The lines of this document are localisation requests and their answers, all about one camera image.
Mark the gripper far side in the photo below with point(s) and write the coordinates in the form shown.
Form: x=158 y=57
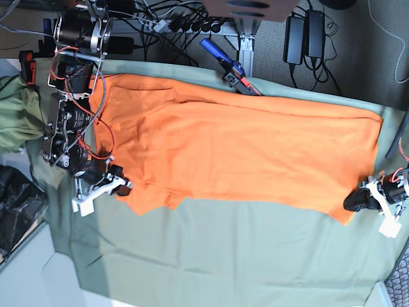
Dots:
x=384 y=193

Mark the gripper near corner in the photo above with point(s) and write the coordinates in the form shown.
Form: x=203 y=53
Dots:
x=97 y=175

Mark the orange T-shirt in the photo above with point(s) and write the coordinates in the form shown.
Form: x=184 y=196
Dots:
x=176 y=140

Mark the robot arm near clamp corner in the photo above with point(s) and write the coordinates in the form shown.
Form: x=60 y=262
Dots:
x=81 y=35

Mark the black plastic bag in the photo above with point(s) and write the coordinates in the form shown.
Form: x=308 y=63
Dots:
x=22 y=202

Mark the green table cloth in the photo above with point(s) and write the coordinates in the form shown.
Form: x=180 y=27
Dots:
x=217 y=253

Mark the olive green garment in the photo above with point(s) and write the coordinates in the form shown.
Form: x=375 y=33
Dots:
x=21 y=117

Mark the black power brick left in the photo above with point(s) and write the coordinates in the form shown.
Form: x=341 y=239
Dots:
x=120 y=45

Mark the blue clamp at table middle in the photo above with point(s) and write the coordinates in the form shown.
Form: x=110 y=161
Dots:
x=234 y=75

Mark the black power adapter left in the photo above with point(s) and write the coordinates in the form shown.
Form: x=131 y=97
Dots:
x=294 y=40

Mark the black power adapter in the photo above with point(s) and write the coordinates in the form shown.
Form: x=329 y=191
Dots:
x=294 y=40
x=315 y=34

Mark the black power strip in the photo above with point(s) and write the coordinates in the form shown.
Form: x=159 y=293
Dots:
x=183 y=24

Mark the black power adapter right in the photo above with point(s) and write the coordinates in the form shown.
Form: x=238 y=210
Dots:
x=315 y=34

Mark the aluminium table leg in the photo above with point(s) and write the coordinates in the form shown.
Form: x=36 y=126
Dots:
x=242 y=38

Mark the white wrist camera far side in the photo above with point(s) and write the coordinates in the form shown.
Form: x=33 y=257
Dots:
x=390 y=228

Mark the white wrist camera near corner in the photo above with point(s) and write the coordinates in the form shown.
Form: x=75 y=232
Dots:
x=83 y=206

